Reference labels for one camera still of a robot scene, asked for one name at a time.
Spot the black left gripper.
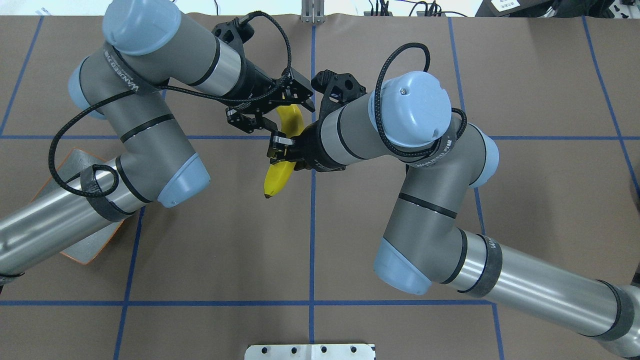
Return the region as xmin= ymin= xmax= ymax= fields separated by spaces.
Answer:
xmin=225 ymin=67 xmax=316 ymax=133

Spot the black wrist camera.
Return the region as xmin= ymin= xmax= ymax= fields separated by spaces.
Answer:
xmin=310 ymin=69 xmax=367 ymax=122
xmin=211 ymin=17 xmax=255 ymax=57

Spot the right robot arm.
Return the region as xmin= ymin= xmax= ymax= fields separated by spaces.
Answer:
xmin=278 ymin=69 xmax=639 ymax=360

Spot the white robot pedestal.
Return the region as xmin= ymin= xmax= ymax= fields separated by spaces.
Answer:
xmin=244 ymin=343 xmax=377 ymax=360

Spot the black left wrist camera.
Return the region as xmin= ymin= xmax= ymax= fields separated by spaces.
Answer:
xmin=211 ymin=17 xmax=255 ymax=57

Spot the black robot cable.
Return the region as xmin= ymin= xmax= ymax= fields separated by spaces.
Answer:
xmin=48 ymin=11 xmax=293 ymax=198

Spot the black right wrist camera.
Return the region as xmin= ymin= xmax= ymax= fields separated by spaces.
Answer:
xmin=310 ymin=69 xmax=367 ymax=122

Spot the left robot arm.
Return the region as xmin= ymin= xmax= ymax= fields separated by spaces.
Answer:
xmin=1 ymin=0 xmax=314 ymax=285

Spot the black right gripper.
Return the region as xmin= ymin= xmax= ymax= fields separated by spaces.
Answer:
xmin=268 ymin=122 xmax=346 ymax=173

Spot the grey square plate orange rim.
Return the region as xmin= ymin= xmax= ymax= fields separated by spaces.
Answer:
xmin=56 ymin=146 xmax=124 ymax=265

